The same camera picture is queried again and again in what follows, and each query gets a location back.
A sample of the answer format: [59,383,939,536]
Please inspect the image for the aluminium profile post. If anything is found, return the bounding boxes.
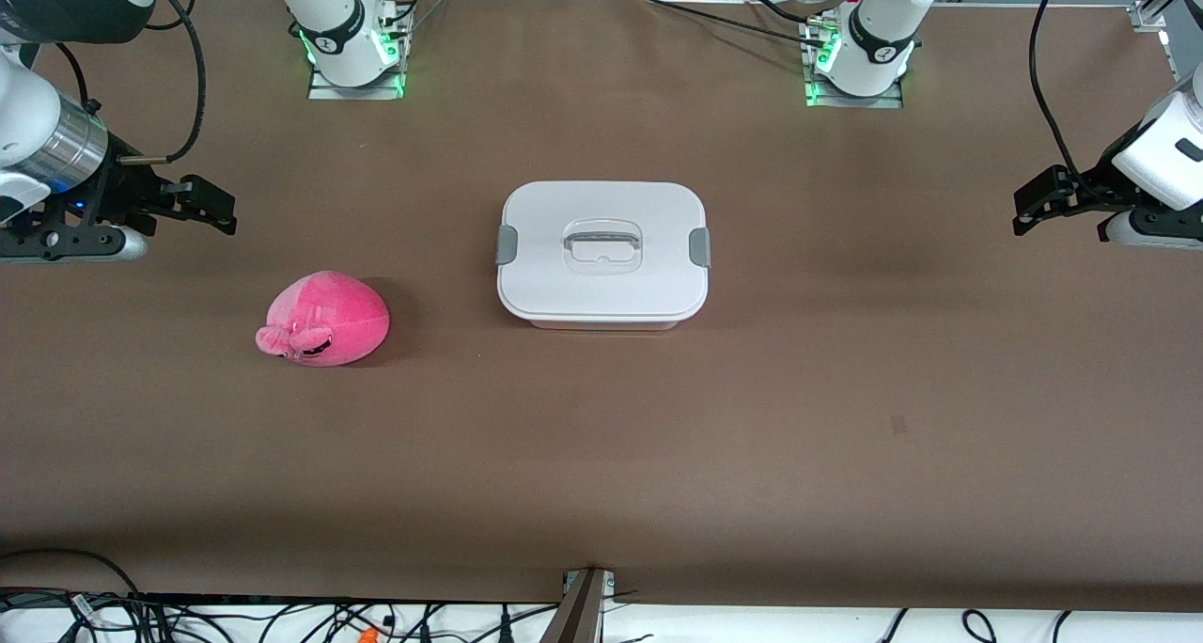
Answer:
[540,568,617,643]

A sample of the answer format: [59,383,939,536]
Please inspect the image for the black looped cable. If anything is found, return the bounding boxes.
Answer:
[0,547,142,599]

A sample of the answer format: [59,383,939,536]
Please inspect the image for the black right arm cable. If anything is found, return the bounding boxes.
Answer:
[117,0,207,166]

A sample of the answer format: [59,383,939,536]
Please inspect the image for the pink plush toy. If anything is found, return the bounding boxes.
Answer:
[255,270,391,369]

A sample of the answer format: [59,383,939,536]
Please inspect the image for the white box lid grey clips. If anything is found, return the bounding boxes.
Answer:
[495,180,711,323]

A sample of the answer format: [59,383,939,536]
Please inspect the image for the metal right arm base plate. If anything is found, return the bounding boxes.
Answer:
[308,21,407,101]

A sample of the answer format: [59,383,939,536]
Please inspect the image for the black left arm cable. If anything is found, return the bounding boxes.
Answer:
[1028,0,1096,197]

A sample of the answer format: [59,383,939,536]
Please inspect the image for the pink plastic box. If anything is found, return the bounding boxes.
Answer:
[510,312,694,333]

